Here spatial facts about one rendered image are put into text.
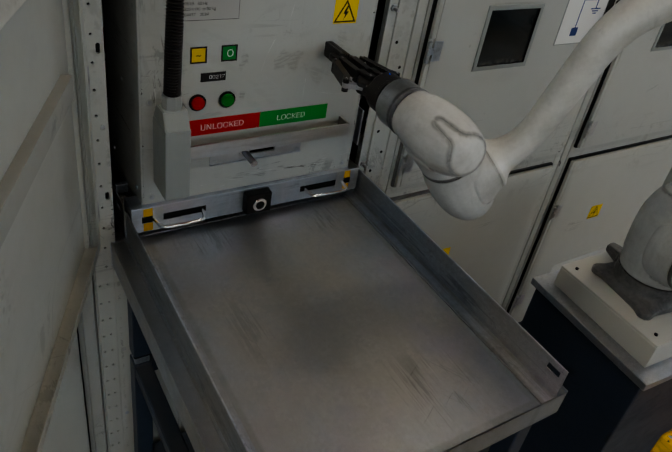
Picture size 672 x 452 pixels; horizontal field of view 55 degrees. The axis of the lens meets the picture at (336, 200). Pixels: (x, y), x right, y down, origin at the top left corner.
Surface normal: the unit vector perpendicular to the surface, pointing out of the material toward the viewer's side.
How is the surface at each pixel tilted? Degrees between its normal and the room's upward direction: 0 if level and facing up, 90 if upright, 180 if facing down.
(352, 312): 0
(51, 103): 0
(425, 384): 0
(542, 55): 90
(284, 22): 90
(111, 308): 90
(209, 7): 90
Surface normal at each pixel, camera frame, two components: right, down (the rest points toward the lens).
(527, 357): -0.85, 0.18
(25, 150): 0.15, -0.82
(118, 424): 0.51, 0.54
